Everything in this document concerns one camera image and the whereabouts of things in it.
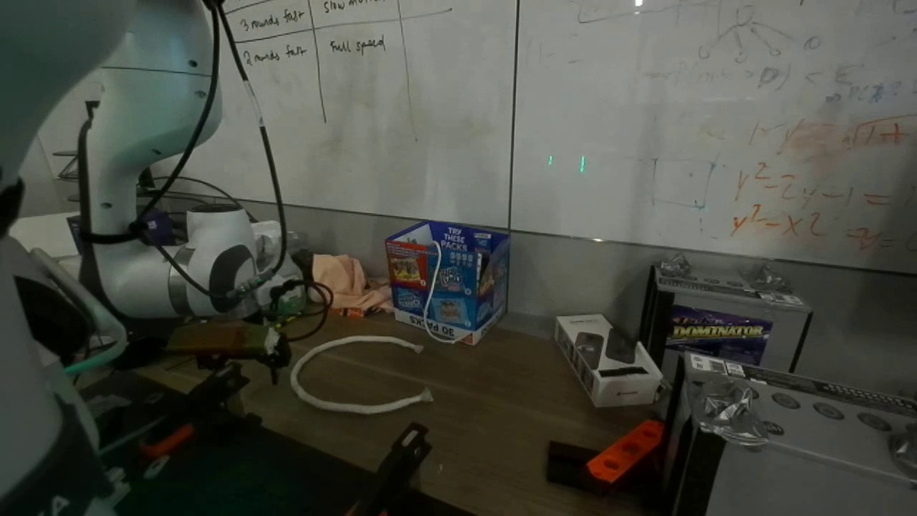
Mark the pink cloth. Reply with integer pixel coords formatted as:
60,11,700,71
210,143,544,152
309,249,395,321

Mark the black clamp with orange handle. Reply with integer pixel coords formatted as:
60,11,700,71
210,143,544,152
89,358,253,483

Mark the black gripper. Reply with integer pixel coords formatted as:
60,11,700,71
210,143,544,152
240,325,296,391

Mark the grey battery with foil terminals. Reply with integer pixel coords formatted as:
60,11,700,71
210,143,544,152
657,351,917,516

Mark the white product box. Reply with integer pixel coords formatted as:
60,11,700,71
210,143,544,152
554,314,667,412

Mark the thick white braided rope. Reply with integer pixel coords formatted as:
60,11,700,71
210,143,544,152
288,334,440,420

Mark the thin white rope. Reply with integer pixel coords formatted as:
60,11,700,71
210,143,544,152
417,236,464,345

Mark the tan wrist camera mount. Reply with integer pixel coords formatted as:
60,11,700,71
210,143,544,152
166,319,275,362

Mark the orange plastic block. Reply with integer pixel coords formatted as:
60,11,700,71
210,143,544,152
584,415,667,488

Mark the grey battery with Dominator label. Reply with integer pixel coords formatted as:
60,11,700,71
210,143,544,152
636,256,818,387

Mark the whiteboard panel with orange formulas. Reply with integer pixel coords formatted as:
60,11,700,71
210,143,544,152
513,0,917,279

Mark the blue snack cardboard box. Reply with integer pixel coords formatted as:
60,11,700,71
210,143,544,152
381,217,513,348

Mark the dark blue box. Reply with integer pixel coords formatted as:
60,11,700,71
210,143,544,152
142,209,185,249

